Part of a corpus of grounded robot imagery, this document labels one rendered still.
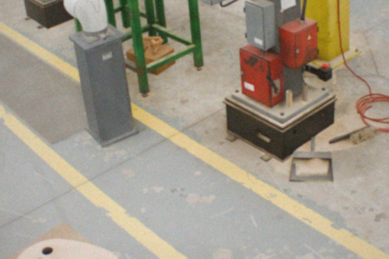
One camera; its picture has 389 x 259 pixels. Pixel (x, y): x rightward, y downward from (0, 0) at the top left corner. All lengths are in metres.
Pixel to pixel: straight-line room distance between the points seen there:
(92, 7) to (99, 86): 0.50
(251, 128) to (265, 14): 0.76
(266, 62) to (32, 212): 1.59
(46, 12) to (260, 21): 2.80
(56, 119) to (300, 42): 1.84
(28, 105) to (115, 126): 0.91
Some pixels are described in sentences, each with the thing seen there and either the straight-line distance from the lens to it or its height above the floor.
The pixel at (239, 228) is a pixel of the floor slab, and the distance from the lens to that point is 3.51.
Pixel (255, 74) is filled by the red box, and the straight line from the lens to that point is 3.83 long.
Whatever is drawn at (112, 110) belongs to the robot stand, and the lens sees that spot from 4.16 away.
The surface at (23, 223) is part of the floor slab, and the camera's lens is 3.78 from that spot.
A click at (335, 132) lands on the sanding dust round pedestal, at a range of 4.18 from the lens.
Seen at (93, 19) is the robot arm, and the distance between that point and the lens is 3.92.
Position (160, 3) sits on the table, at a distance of 5.25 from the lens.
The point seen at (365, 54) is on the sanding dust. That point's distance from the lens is 5.16.
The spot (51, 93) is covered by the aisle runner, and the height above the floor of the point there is 0.00.
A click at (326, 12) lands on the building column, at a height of 0.43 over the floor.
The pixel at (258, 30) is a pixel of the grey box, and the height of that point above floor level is 0.78.
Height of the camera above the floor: 2.37
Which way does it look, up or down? 32 degrees down
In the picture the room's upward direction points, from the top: 6 degrees counter-clockwise
